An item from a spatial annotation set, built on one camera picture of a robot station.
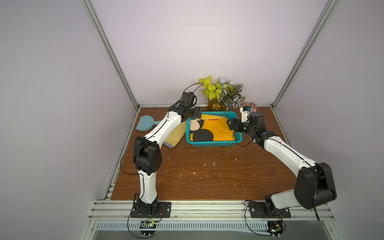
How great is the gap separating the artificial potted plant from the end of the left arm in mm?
167

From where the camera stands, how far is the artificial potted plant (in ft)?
3.08

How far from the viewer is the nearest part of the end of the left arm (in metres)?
0.65
